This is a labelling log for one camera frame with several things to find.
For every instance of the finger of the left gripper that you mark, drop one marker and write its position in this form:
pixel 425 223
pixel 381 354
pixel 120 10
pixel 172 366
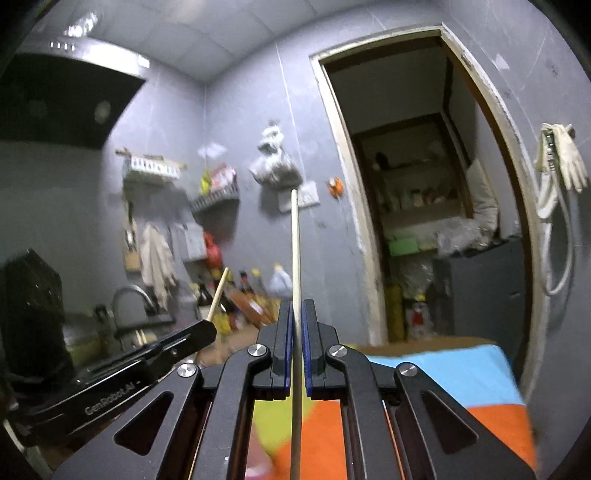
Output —
pixel 153 361

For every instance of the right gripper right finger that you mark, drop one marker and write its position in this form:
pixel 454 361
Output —
pixel 318 345

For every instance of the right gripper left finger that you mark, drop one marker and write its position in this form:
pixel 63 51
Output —
pixel 261 364

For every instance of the bamboo chopstick paired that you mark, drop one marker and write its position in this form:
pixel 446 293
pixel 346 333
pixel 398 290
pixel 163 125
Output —
pixel 210 310
pixel 297 379

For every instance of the kitchen faucet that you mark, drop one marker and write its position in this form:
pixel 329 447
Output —
pixel 132 309

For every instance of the large oil jug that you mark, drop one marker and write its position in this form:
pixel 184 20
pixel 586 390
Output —
pixel 280 285

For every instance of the dark soy sauce bottle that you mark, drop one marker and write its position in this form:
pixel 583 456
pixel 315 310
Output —
pixel 245 286

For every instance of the hanging beige towel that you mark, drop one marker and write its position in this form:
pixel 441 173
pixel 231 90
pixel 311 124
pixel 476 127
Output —
pixel 157 267

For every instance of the multicolour striped cloth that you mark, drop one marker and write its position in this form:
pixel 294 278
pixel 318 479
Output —
pixel 437 409

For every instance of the dark grey cabinet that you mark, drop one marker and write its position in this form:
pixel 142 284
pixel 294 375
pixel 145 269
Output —
pixel 481 294

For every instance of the hanging plastic bag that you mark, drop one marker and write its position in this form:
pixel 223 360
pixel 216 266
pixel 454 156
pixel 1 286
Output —
pixel 274 167

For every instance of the black range hood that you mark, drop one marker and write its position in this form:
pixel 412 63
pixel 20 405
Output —
pixel 68 91

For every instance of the wall spice rack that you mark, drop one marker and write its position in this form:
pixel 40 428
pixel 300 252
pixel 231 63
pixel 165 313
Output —
pixel 216 186

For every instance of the white gloves on wall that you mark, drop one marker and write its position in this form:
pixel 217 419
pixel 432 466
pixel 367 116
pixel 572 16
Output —
pixel 559 163

